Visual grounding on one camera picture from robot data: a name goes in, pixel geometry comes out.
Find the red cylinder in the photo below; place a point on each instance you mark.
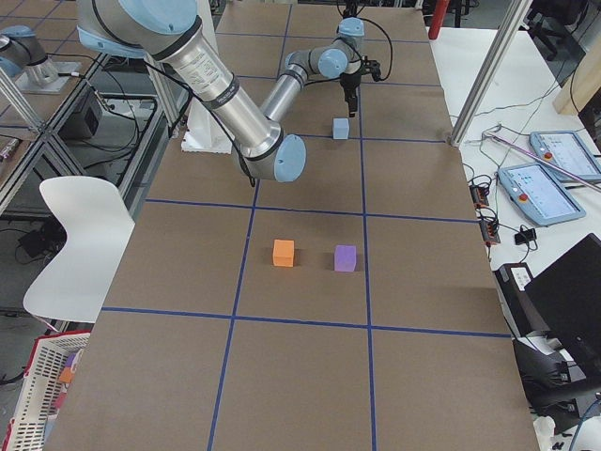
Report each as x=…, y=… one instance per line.
x=438, y=18

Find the black monitor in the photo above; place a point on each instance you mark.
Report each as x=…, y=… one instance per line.
x=567, y=296

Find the white chair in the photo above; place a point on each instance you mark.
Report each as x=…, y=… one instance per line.
x=74, y=285

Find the white plastic basket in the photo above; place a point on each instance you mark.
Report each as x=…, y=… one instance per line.
x=36, y=409

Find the near teach pendant tablet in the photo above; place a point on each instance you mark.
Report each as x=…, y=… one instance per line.
x=539, y=195

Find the orange foam block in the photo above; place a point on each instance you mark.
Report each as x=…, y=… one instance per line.
x=283, y=253

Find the teach pendant tablet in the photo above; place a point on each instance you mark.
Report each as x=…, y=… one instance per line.
x=566, y=150
x=539, y=195

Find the far teach pendant tablet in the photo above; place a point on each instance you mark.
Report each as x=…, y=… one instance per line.
x=566, y=150

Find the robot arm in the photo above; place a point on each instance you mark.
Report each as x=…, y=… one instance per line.
x=24, y=58
x=172, y=33

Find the purple foam block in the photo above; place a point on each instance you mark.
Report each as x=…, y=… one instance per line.
x=345, y=258

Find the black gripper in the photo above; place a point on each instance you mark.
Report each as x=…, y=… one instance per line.
x=349, y=84

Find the aluminium frame post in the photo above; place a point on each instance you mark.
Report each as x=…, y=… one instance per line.
x=510, y=24

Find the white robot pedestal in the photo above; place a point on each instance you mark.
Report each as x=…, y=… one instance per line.
x=203, y=134

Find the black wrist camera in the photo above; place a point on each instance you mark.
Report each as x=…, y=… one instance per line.
x=372, y=68

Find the silver reacher stick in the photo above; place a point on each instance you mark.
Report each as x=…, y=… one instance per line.
x=561, y=174

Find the light blue foam block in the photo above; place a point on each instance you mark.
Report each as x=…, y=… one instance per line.
x=340, y=128

